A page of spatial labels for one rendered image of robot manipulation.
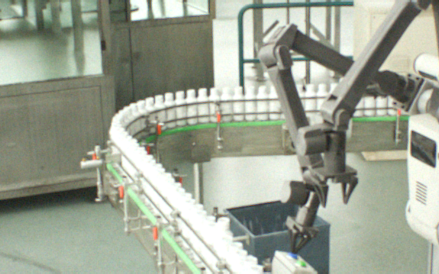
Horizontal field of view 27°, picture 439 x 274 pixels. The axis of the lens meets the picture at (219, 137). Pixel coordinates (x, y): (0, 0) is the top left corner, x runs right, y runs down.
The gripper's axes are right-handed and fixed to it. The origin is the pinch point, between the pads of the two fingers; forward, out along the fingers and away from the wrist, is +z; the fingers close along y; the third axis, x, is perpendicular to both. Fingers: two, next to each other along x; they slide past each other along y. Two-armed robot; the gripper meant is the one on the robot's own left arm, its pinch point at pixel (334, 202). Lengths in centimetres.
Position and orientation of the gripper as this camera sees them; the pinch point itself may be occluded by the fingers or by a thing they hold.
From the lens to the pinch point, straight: 247.4
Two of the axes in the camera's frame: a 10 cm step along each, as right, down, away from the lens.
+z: 0.2, 9.6, 2.8
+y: 9.4, -1.2, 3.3
